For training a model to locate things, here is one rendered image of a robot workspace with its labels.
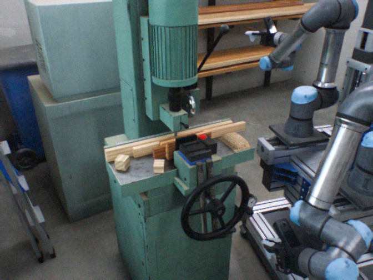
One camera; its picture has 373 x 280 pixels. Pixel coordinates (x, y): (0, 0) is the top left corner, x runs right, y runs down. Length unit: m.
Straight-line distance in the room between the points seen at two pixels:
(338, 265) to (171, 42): 0.85
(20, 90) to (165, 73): 1.86
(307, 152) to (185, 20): 1.00
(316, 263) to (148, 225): 0.67
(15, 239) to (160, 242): 1.28
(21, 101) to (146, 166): 1.81
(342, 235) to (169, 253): 0.79
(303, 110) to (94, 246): 1.51
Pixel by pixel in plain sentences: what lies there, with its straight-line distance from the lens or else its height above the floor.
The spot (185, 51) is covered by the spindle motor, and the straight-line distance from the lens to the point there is 1.23.
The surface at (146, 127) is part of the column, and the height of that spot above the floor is 0.93.
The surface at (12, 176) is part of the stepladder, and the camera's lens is 1.96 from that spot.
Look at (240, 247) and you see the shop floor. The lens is 2.27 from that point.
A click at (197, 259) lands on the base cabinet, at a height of 0.36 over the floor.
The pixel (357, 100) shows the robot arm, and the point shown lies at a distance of 1.03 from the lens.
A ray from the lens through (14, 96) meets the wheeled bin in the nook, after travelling 2.95.
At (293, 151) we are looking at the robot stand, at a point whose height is 0.74.
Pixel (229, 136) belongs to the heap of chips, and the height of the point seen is 0.93.
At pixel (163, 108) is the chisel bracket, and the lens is 1.41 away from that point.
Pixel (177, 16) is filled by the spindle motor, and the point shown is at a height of 1.45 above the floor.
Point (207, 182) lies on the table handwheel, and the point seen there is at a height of 0.95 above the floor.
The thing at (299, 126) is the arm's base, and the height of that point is 0.87.
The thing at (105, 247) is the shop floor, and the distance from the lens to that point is 2.31.
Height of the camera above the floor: 1.62
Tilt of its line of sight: 28 degrees down
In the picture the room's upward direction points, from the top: straight up
